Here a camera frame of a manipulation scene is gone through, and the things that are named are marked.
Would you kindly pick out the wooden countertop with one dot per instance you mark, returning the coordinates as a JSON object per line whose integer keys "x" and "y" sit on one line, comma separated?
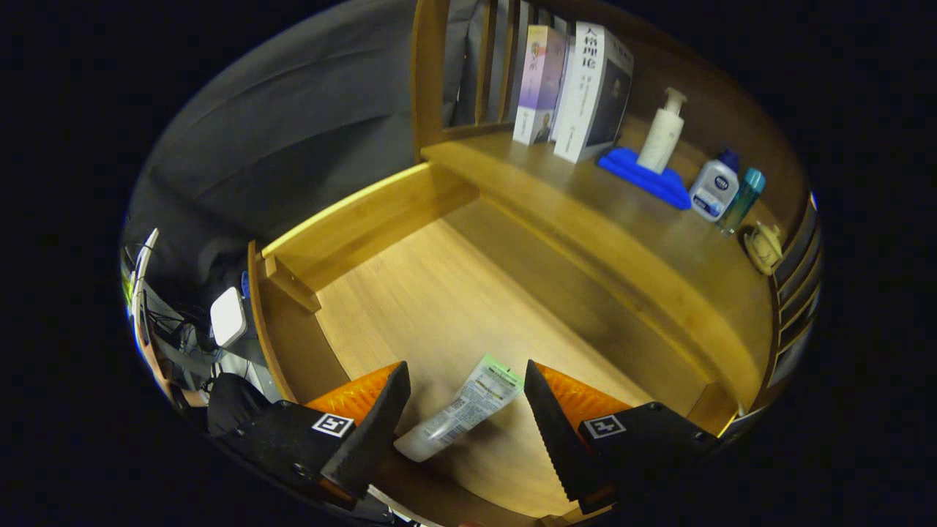
{"x": 622, "y": 241}

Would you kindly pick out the white pump bottle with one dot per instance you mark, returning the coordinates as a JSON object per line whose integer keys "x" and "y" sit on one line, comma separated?
{"x": 660, "y": 139}

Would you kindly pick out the small white box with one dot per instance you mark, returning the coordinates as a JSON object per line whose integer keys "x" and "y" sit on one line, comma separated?
{"x": 228, "y": 318}

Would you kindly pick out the teal bottle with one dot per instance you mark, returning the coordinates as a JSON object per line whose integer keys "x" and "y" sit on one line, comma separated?
{"x": 743, "y": 197}

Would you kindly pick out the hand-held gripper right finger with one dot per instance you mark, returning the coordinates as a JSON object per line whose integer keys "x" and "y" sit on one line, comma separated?
{"x": 556, "y": 432}

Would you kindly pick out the white bottle with blue cap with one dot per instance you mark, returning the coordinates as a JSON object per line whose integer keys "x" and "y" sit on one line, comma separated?
{"x": 714, "y": 190}

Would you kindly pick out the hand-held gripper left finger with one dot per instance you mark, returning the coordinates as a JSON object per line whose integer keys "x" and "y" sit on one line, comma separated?
{"x": 370, "y": 432}

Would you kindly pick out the black backdrop cloth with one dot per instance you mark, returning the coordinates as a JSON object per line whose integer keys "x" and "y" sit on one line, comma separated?
{"x": 293, "y": 132}

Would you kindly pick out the dark rounded object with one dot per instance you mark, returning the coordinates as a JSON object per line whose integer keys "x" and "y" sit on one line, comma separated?
{"x": 234, "y": 399}

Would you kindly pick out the purple book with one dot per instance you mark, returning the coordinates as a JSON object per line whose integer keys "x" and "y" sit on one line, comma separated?
{"x": 538, "y": 80}

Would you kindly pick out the wooden drawer with black knob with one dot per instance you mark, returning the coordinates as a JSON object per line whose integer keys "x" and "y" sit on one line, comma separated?
{"x": 439, "y": 307}

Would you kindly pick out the brown wooden cabinet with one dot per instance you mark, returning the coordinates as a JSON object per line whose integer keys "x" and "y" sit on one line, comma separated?
{"x": 428, "y": 73}

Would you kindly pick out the white squeeze tube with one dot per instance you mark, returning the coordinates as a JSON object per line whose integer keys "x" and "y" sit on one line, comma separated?
{"x": 461, "y": 410}

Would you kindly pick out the blue folded cloth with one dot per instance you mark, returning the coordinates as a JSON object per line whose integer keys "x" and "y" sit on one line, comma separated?
{"x": 659, "y": 187}

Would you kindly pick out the thick white book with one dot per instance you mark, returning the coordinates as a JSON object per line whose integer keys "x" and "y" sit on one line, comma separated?
{"x": 585, "y": 95}

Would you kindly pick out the yellow lidded tea cup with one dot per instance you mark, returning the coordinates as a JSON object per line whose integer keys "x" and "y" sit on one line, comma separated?
{"x": 763, "y": 249}

